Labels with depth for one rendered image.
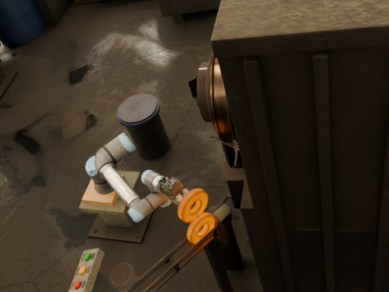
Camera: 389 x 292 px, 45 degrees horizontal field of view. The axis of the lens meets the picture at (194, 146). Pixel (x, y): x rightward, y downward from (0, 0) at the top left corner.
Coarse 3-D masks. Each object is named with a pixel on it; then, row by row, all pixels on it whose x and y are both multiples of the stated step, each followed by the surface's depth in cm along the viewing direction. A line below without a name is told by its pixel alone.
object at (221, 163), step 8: (192, 80) 293; (192, 88) 297; (192, 96) 301; (224, 144) 314; (232, 144) 317; (232, 152) 322; (216, 160) 339; (224, 160) 337; (232, 160) 327; (224, 168) 332; (232, 168) 330
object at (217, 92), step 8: (216, 64) 197; (216, 72) 196; (216, 80) 195; (216, 88) 195; (224, 88) 194; (216, 96) 196; (224, 96) 195; (216, 104) 197; (224, 104) 196; (216, 112) 198; (224, 112) 197; (216, 120) 200; (224, 120) 199; (216, 128) 202; (224, 128) 203; (224, 136) 209; (232, 136) 208
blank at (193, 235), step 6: (204, 216) 214; (210, 216) 217; (192, 222) 213; (198, 222) 212; (204, 222) 215; (210, 222) 219; (192, 228) 212; (198, 228) 214; (204, 228) 221; (210, 228) 221; (192, 234) 212; (198, 234) 219; (204, 234) 220; (192, 240) 215; (198, 240) 218
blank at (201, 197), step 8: (192, 192) 199; (200, 192) 200; (184, 200) 197; (192, 200) 198; (200, 200) 203; (184, 208) 197; (192, 208) 207; (200, 208) 206; (184, 216) 199; (192, 216) 204
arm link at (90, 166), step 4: (92, 156) 287; (88, 160) 286; (92, 160) 285; (88, 164) 284; (92, 164) 283; (88, 168) 282; (92, 168) 281; (88, 172) 283; (92, 172) 281; (96, 172) 281; (92, 176) 284; (96, 176) 284; (96, 180) 287; (100, 180) 287; (104, 180) 289
